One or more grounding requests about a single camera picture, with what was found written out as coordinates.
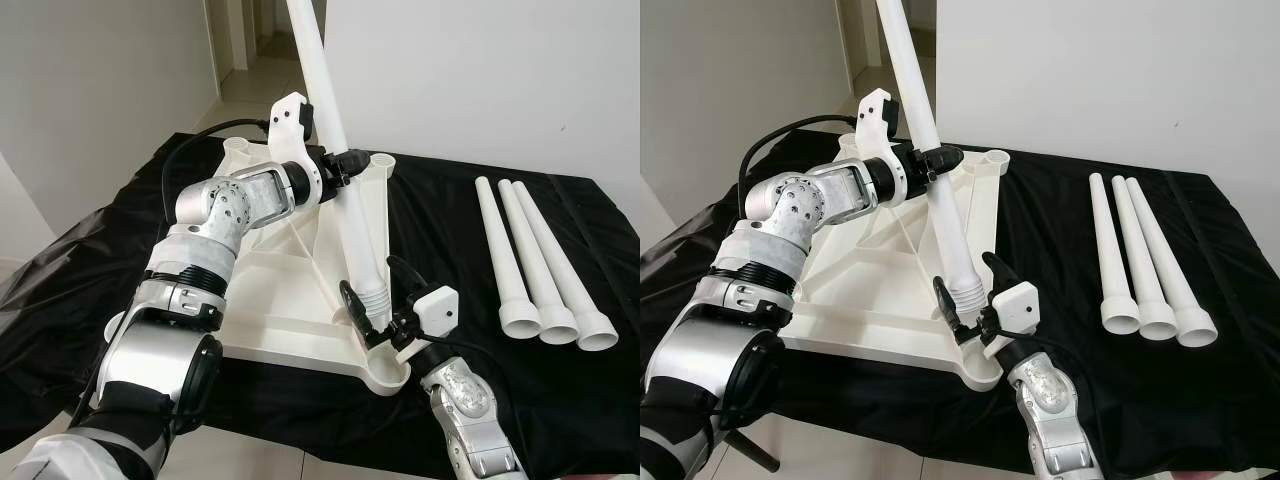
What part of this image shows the cream door frame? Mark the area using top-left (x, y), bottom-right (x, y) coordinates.
top-left (835, 0), bottom-right (881, 71)
top-left (205, 0), bottom-right (263, 76)

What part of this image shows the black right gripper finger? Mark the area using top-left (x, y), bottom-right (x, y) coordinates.
top-left (982, 250), bottom-right (1023, 299)
top-left (386, 255), bottom-right (429, 306)
top-left (339, 280), bottom-right (371, 336)
top-left (932, 276), bottom-right (963, 331)

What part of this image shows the black table cloth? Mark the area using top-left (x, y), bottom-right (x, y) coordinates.
top-left (0, 132), bottom-right (640, 479)
top-left (640, 128), bottom-right (1280, 479)

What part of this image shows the black metal table leg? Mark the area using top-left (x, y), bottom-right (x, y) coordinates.
top-left (722, 430), bottom-right (783, 474)

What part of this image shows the white plastic table top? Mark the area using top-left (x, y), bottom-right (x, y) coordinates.
top-left (775, 130), bottom-right (1011, 393)
top-left (105, 135), bottom-right (413, 399)

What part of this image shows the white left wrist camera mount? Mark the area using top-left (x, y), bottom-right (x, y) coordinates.
top-left (853, 88), bottom-right (913, 201)
top-left (266, 91), bottom-right (326, 208)

